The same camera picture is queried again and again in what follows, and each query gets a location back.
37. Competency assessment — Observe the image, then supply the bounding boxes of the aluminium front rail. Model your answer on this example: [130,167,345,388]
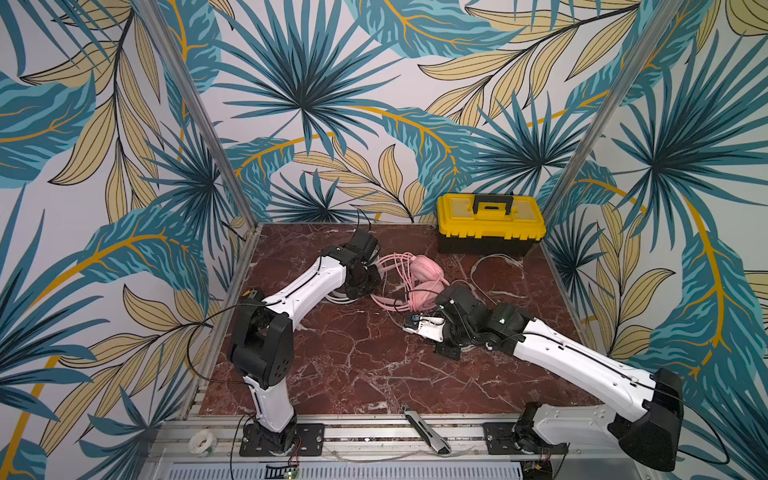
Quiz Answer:
[138,414,658,479]

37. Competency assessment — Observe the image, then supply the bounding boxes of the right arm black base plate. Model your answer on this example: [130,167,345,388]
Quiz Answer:
[482,421,569,456]

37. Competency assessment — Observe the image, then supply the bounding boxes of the white grey headphones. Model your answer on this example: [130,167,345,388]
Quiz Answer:
[324,285,368,305]

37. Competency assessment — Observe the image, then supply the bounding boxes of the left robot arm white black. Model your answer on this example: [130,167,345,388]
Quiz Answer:
[227,243,380,434]

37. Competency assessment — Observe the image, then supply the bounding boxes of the pink headphones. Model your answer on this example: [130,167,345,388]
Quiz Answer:
[371,252,450,313]

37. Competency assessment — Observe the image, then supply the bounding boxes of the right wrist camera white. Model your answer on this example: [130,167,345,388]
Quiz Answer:
[403,314,446,343]

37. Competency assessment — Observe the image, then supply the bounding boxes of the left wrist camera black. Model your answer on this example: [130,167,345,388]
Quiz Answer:
[345,229,379,260]

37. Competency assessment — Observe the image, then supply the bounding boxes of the grey utility knife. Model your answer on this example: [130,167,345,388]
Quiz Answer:
[402,405,452,456]

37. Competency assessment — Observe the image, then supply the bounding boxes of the yellow black toolbox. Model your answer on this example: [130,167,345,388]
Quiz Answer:
[437,193,547,257]

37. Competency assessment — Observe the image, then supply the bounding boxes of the white tape roll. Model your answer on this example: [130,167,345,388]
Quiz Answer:
[188,429,218,457]

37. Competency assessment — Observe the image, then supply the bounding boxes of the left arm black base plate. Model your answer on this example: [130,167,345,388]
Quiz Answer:
[239,423,325,458]

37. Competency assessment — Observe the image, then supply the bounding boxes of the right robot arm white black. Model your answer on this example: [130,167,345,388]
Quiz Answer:
[434,285,684,472]

